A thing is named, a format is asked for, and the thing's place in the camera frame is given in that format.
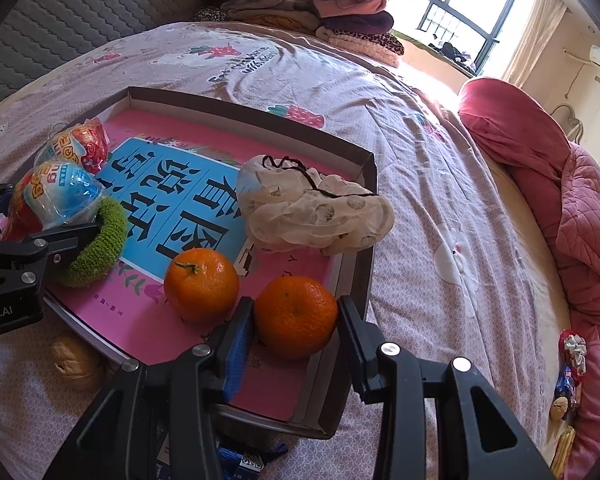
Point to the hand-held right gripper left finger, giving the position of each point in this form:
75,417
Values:
237,355

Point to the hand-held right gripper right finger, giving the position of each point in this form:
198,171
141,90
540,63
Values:
352,350

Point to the round snack packet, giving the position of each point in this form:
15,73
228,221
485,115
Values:
55,195
77,142

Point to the orange mandarin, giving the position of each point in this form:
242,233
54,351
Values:
201,285
295,317

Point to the grey cardboard box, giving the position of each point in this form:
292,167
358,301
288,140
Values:
352,280

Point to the brown walnut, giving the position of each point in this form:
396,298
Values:
75,362

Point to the pink picture book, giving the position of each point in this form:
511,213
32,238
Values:
145,300

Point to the blue biscuit packet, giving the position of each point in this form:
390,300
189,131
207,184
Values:
240,460

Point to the beige fitted sheet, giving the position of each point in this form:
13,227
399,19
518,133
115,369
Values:
530,270

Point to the grey quilted headboard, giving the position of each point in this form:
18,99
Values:
80,10

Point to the small walnut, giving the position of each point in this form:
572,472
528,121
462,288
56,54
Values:
559,408

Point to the small blue snack packet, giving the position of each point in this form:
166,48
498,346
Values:
567,385

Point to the red white snack packet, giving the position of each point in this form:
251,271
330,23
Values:
574,350

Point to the yellow snack packet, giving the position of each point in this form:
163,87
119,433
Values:
564,450

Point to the pink quilt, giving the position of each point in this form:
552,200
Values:
580,210

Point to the dark clothes on windowsill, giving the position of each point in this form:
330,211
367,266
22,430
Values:
457,55

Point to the white metal chair back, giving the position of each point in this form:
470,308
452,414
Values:
570,120

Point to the pile of folded clothes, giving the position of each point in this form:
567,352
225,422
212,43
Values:
330,15

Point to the beige curtain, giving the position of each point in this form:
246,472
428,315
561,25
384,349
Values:
535,40

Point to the barred window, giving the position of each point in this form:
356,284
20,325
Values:
455,5

